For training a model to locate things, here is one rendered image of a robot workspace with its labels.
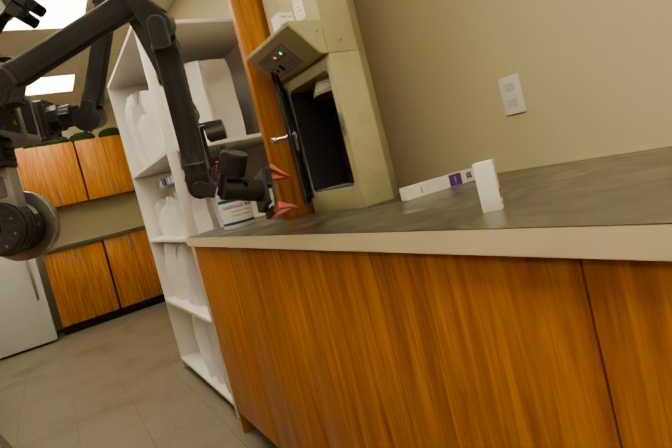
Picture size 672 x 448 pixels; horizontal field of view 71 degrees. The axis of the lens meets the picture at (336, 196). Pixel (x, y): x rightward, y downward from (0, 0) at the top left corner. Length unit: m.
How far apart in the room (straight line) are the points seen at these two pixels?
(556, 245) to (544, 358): 0.19
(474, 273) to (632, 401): 0.25
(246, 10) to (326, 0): 0.40
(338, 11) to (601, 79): 0.75
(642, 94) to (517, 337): 0.77
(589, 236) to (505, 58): 0.99
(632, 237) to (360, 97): 1.03
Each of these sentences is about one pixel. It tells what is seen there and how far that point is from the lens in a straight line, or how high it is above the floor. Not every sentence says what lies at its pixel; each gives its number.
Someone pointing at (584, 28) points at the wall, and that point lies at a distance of 1.41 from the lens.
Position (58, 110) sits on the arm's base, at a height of 1.47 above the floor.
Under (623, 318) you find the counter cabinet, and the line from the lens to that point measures 0.67.
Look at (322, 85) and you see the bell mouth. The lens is 1.54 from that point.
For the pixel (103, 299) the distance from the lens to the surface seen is 6.23.
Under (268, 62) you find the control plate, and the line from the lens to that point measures 1.61.
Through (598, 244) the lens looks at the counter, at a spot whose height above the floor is 0.92.
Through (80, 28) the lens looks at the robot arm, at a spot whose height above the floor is 1.50.
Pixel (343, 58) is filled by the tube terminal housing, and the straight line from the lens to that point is 1.47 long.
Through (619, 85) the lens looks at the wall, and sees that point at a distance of 1.37.
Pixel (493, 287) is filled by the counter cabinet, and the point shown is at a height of 0.84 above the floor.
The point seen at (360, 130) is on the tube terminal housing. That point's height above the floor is 1.17.
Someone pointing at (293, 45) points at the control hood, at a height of 1.46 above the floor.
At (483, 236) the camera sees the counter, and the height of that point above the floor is 0.93.
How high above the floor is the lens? 1.07
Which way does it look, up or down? 3 degrees down
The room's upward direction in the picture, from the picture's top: 14 degrees counter-clockwise
